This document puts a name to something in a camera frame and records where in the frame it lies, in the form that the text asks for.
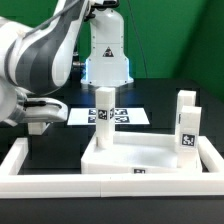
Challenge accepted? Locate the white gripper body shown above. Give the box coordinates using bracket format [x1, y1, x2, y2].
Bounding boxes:
[22, 98, 68, 123]

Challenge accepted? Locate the white desk top tray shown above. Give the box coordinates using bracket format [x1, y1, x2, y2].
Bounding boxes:
[81, 131, 202, 174]

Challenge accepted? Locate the tag marker plate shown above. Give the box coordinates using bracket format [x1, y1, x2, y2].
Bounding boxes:
[67, 108, 149, 126]

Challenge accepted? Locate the white U-shaped fence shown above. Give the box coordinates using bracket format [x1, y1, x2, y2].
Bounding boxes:
[0, 136, 224, 198]

